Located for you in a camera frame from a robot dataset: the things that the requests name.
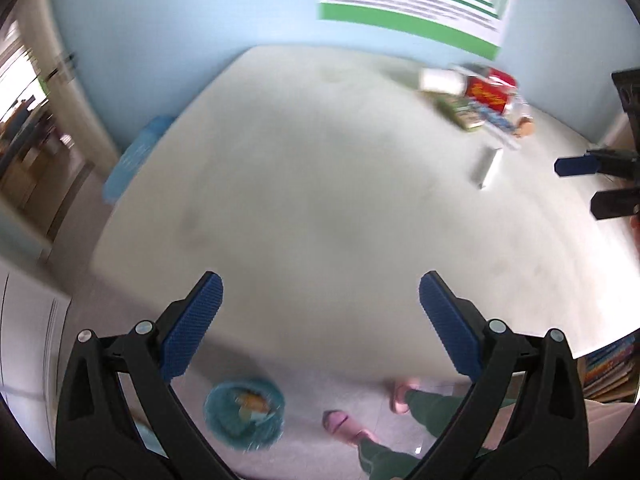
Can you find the pink slipper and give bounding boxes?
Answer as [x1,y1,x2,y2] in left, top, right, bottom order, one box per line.
[390,379,421,415]
[322,409,373,447]

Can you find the white perfume box gold edges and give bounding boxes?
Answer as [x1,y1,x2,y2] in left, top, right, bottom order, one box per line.
[471,146,503,191]

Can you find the person's leg green pants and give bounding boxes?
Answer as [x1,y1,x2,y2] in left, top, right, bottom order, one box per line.
[356,435,426,480]
[404,389,516,438]

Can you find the white carton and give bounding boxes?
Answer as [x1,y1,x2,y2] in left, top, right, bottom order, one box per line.
[419,67,468,95]

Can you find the green packet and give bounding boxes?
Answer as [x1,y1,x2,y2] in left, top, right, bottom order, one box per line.
[435,95,486,133]

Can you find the clear plastic bag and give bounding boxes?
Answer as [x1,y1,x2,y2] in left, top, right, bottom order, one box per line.
[480,94,531,152]

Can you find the blue trash bin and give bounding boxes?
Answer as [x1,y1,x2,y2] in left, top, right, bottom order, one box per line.
[202,379,287,453]

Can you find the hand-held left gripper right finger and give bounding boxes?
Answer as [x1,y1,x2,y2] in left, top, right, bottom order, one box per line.
[405,270,591,480]

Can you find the door frame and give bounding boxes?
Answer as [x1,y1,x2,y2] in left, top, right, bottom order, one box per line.
[0,0,126,261]

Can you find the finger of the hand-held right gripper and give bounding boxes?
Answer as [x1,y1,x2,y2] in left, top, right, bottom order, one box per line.
[554,147,640,181]
[590,189,640,221]

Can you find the white cabinet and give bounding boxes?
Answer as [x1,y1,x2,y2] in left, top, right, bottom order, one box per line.
[0,260,73,411]

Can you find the stack of colourful books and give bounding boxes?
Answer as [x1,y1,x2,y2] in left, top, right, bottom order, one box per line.
[577,332,640,403]

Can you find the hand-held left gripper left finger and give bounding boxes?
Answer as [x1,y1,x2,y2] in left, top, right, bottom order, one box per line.
[54,270,241,480]

